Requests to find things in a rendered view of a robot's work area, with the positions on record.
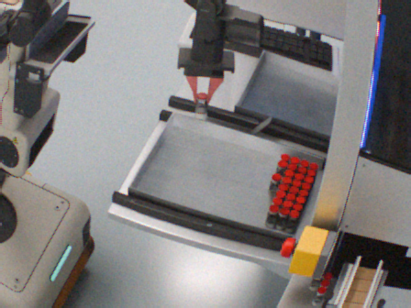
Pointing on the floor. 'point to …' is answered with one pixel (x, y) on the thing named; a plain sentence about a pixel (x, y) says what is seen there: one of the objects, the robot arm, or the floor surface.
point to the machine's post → (349, 113)
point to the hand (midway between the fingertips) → (202, 97)
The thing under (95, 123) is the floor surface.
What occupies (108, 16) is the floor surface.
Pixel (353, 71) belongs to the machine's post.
